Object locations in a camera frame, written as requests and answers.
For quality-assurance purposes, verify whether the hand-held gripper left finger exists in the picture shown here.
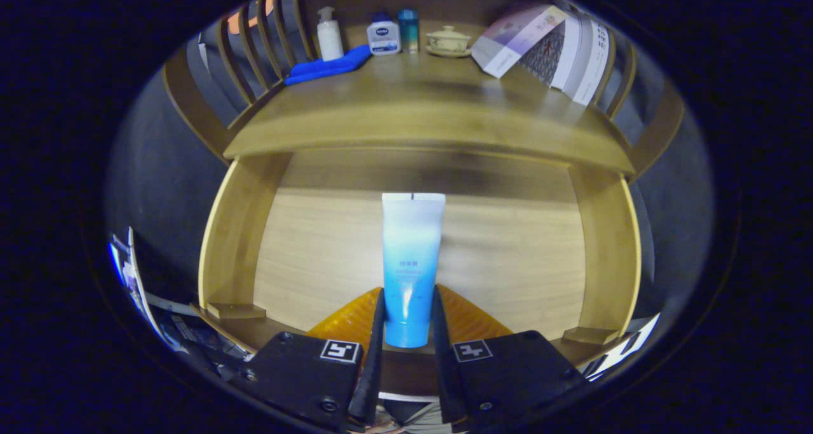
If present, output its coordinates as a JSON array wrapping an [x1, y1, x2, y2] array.
[[241, 286, 387, 432]]

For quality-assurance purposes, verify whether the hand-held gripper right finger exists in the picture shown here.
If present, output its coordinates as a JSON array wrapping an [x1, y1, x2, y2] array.
[[432, 285, 586, 432]]

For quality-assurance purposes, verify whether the blue and white tube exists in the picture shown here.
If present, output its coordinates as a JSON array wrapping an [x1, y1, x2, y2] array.
[[382, 193, 447, 349]]

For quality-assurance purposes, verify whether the wooden drawer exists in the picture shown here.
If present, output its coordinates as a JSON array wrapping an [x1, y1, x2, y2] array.
[[198, 148, 642, 400]]

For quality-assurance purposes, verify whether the wooden countertop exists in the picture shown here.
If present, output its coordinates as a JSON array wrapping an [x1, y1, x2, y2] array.
[[222, 21, 637, 175]]

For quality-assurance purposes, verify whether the wooden cabinet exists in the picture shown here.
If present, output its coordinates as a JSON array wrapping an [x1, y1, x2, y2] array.
[[162, 0, 687, 180]]

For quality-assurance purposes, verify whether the blue cloth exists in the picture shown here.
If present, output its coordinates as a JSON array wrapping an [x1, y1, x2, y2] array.
[[283, 44, 373, 86]]

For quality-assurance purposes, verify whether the white pump bottle blue label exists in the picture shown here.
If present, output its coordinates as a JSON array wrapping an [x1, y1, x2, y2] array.
[[366, 12, 402, 57]]

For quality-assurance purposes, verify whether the beige ceramic lidded cup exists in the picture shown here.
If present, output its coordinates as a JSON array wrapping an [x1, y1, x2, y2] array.
[[425, 25, 473, 58]]

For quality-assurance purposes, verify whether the white spray bottle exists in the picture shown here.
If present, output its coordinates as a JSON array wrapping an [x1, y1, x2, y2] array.
[[316, 6, 345, 62]]

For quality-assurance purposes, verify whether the dark patterned book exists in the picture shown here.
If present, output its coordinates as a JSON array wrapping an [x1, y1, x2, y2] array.
[[518, 21, 568, 86]]

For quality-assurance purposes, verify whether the teal bottle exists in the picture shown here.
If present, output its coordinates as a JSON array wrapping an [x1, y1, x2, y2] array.
[[398, 9, 420, 54]]

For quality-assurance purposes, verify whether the purple and white book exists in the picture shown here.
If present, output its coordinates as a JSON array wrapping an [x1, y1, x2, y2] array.
[[471, 4, 568, 79]]

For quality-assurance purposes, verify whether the plain white book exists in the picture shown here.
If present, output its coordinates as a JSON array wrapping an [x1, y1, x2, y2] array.
[[551, 15, 584, 92]]

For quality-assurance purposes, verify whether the white book black lettering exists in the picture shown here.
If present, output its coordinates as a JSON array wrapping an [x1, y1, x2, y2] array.
[[564, 16, 612, 107]]

